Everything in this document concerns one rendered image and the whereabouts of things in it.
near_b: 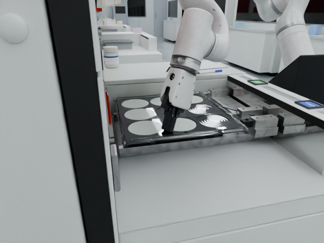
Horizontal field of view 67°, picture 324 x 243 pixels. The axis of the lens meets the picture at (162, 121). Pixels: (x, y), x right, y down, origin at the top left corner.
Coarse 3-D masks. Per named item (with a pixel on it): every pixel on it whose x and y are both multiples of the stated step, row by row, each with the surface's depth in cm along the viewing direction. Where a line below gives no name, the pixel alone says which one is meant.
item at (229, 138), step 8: (200, 136) 78; (208, 136) 78; (216, 136) 78; (224, 136) 78; (232, 136) 79; (240, 136) 79; (248, 136) 80; (136, 144) 73; (144, 144) 73; (152, 144) 73; (160, 144) 73; (168, 144) 74; (176, 144) 75; (184, 144) 75; (192, 144) 76; (200, 144) 77; (208, 144) 78; (216, 144) 78; (224, 144) 79; (120, 152) 71; (128, 152) 72; (136, 152) 73; (144, 152) 73; (152, 152) 74; (160, 152) 74
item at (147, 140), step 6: (198, 132) 69; (204, 132) 69; (210, 132) 69; (216, 132) 70; (222, 132) 70; (228, 132) 70; (234, 132) 71; (138, 138) 65; (144, 138) 65; (150, 138) 66; (156, 138) 66; (162, 138) 66; (168, 138) 66; (174, 138) 67; (180, 138) 68; (126, 144) 64; (132, 144) 65
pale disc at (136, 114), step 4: (140, 108) 87; (128, 112) 83; (132, 112) 83; (136, 112) 83; (140, 112) 83; (144, 112) 83; (148, 112) 83; (152, 112) 83; (128, 116) 80; (132, 116) 80; (136, 116) 80; (140, 116) 80; (144, 116) 80; (148, 116) 80; (152, 116) 80
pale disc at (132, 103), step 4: (128, 100) 95; (132, 100) 95; (136, 100) 95; (140, 100) 95; (144, 100) 95; (124, 104) 91; (128, 104) 91; (132, 104) 91; (136, 104) 91; (140, 104) 91; (144, 104) 91
